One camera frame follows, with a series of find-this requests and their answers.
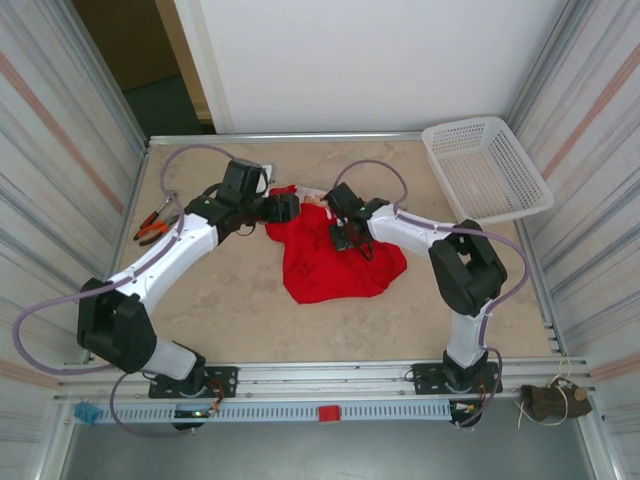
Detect red t-shirt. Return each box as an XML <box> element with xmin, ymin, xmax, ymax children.
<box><xmin>264</xmin><ymin>184</ymin><xmax>410</xmax><ymax>305</ymax></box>

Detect white plastic mesh basket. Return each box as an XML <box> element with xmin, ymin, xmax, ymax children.
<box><xmin>421</xmin><ymin>115</ymin><xmax>555</xmax><ymax>224</ymax></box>

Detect brown board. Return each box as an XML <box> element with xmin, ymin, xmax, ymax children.
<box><xmin>72</xmin><ymin>0</ymin><xmax>184</xmax><ymax>94</ymax></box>

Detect small circuit board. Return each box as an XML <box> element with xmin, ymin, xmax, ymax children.
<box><xmin>173</xmin><ymin>405</ymin><xmax>222</xmax><ymax>420</ymax></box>
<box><xmin>449</xmin><ymin>399</ymin><xmax>484</xmax><ymax>417</ymax></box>

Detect brown cloth pouch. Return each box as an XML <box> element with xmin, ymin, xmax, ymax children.
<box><xmin>519</xmin><ymin>382</ymin><xmax>594</xmax><ymax>424</ymax></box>

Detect blue clip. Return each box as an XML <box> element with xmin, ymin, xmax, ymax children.
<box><xmin>73</xmin><ymin>402</ymin><xmax>99</xmax><ymax>427</ymax></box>

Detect orange-handled pliers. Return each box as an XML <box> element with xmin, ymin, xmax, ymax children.
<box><xmin>134</xmin><ymin>214</ymin><xmax>176</xmax><ymax>246</ymax></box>

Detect white door frame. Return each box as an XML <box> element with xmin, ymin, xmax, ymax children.
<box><xmin>154</xmin><ymin>0</ymin><xmax>236</xmax><ymax>136</ymax></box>

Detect aluminium mounting rail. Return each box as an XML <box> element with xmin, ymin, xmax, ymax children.
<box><xmin>57</xmin><ymin>357</ymin><xmax>599</xmax><ymax>404</ymax></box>

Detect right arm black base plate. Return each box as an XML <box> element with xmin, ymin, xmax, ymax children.
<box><xmin>410</xmin><ymin>362</ymin><xmax>503</xmax><ymax>396</ymax></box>

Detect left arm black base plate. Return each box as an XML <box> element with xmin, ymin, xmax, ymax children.
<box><xmin>148</xmin><ymin>366</ymin><xmax>239</xmax><ymax>400</ymax></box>

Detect grey slotted cable duct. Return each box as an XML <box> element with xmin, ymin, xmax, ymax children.
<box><xmin>104</xmin><ymin>402</ymin><xmax>454</xmax><ymax>424</ymax></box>

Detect white string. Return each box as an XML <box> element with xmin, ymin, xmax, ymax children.
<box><xmin>517</xmin><ymin>359</ymin><xmax>576</xmax><ymax>427</ymax></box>

